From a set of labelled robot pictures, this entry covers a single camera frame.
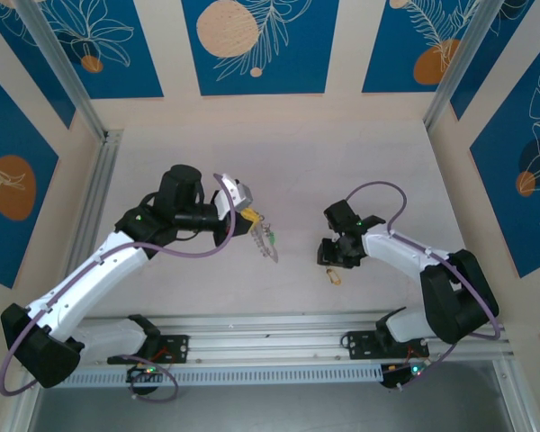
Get aluminium frame post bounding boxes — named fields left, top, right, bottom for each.
left=422, top=0, right=499, bottom=131
left=13, top=0, right=109, bottom=140

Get blue floral wall panel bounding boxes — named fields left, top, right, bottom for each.
left=40, top=0, right=166, bottom=100
left=362, top=0, right=482, bottom=95
left=449, top=0, right=536, bottom=121
left=0, top=0, right=77, bottom=130
left=0, top=62, right=60, bottom=289
left=182, top=0, right=341, bottom=96
left=470, top=42, right=540, bottom=279

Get aluminium front frame rails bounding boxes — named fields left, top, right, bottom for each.
left=20, top=312, right=514, bottom=374

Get black controller board with LEDs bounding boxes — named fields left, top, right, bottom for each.
left=125, top=363, right=163, bottom=397
left=380, top=362, right=428, bottom=391

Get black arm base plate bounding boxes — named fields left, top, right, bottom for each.
left=107, top=333, right=190, bottom=365
left=345, top=330, right=431, bottom=361

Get grey slotted cable duct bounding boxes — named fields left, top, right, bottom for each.
left=40, top=364, right=383, bottom=388

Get aluminium side frame rail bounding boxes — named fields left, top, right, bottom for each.
left=47, top=129, right=125, bottom=334

